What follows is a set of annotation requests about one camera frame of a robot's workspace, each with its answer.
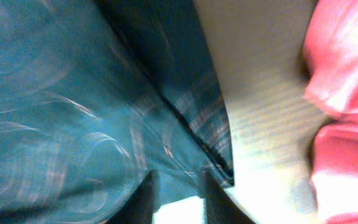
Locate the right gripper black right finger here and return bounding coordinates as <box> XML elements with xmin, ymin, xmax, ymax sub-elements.
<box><xmin>202</xmin><ymin>170</ymin><xmax>255</xmax><ymax>224</ymax></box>

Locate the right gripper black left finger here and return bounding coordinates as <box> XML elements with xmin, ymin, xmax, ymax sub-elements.
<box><xmin>106</xmin><ymin>169</ymin><xmax>159</xmax><ymax>224</ymax></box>

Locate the black printed jersey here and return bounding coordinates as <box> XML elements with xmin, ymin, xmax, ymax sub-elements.
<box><xmin>0</xmin><ymin>0</ymin><xmax>234</xmax><ymax>223</ymax></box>

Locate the red orange shirt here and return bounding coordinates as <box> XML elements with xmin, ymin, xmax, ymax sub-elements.
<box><xmin>303</xmin><ymin>0</ymin><xmax>358</xmax><ymax>223</ymax></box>

